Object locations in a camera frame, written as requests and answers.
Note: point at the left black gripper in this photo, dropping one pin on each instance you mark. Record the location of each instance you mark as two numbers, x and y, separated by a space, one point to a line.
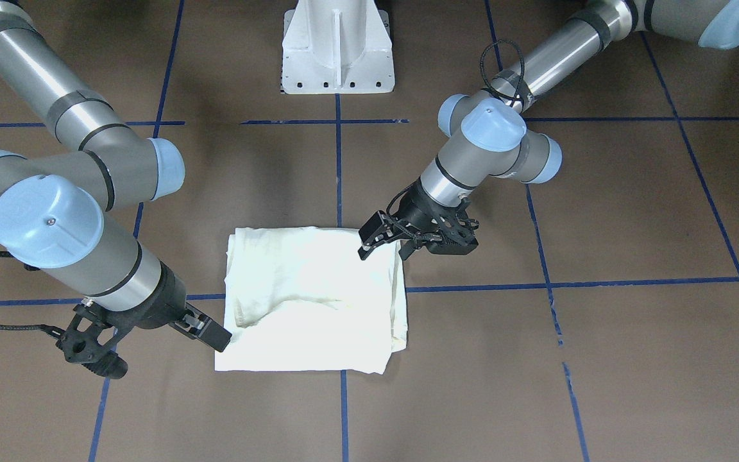
417 210

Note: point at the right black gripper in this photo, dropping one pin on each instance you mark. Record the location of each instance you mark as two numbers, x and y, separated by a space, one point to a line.
163 299

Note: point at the cream long sleeve shirt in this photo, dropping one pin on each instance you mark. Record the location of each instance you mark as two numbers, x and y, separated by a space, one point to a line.
301 299

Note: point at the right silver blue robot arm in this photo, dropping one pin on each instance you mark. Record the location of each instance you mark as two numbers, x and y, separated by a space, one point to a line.
54 211

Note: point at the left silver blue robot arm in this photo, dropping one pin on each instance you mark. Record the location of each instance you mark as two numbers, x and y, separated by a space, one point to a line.
487 135

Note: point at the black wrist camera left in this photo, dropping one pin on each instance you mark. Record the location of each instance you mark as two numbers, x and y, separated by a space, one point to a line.
455 229

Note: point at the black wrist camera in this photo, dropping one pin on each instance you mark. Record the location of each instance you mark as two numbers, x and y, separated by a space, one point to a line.
90 340
455 229

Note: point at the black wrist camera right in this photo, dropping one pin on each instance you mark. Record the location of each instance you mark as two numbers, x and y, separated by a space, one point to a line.
90 340

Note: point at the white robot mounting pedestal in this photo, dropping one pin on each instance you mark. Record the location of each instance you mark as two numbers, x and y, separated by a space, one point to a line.
337 47

